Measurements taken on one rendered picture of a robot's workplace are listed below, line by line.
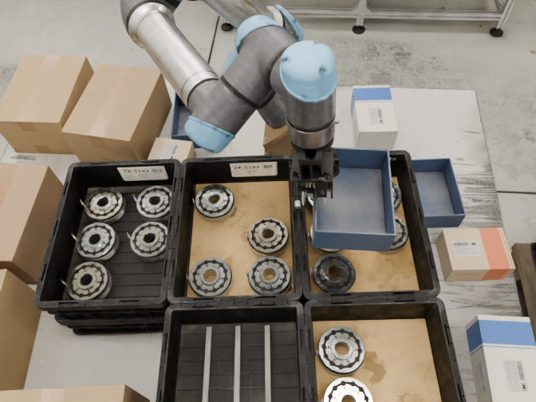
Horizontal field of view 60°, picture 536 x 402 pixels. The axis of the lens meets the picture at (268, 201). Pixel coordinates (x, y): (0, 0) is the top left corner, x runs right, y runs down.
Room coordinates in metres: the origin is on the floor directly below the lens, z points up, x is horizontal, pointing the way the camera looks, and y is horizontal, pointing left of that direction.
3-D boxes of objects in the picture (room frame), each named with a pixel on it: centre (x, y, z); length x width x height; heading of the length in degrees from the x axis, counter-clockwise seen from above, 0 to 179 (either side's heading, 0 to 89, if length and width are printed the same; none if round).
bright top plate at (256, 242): (0.55, 0.01, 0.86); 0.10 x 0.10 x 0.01
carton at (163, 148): (0.88, 0.30, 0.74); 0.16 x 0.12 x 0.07; 166
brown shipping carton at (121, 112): (1.07, 0.46, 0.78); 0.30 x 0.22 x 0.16; 165
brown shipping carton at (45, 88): (1.15, 0.70, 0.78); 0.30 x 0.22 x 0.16; 172
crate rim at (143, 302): (0.57, 0.38, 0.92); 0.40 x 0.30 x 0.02; 177
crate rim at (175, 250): (0.55, 0.08, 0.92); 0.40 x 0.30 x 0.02; 177
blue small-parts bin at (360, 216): (0.49, -0.17, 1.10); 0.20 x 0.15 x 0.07; 172
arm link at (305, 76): (0.48, -0.07, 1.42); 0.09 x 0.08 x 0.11; 29
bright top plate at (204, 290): (0.45, 0.15, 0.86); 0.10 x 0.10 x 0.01
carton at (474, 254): (0.50, -0.54, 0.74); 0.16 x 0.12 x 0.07; 87
